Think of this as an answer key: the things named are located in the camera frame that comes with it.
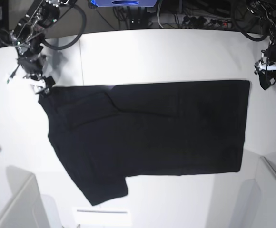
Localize blue box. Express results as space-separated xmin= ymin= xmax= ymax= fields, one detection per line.
xmin=91 ymin=0 xmax=157 ymax=7

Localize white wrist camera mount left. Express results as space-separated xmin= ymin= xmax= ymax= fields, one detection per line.
xmin=254 ymin=49 xmax=276 ymax=90

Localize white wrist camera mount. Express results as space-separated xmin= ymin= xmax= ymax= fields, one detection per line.
xmin=6 ymin=75 xmax=56 ymax=97
xmin=254 ymin=49 xmax=276 ymax=90

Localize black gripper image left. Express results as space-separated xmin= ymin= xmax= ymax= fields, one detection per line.
xmin=16 ymin=44 xmax=47 ymax=76

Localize black monitor stand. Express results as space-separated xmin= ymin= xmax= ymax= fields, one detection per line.
xmin=0 ymin=0 xmax=10 ymax=45

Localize black T-shirt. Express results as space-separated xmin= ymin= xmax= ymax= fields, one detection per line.
xmin=39 ymin=80 xmax=250 ymax=206

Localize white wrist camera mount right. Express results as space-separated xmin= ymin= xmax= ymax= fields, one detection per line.
xmin=6 ymin=75 xmax=56 ymax=97

